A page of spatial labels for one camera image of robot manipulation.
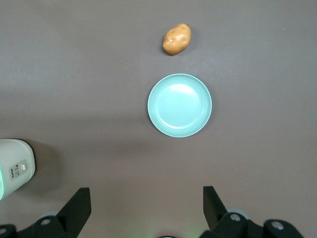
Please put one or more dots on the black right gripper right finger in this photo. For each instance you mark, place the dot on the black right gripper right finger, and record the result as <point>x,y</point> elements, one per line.
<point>218,213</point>

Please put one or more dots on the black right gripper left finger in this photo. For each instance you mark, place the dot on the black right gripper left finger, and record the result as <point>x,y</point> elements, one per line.
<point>71,213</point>

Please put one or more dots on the pale green round plate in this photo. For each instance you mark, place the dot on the pale green round plate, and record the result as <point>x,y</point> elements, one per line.
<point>179,105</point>

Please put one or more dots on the brown table mat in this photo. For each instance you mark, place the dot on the brown table mat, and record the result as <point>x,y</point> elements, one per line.
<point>99,86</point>

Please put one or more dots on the brown potato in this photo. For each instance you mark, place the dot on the brown potato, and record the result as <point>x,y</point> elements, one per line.
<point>177,39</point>

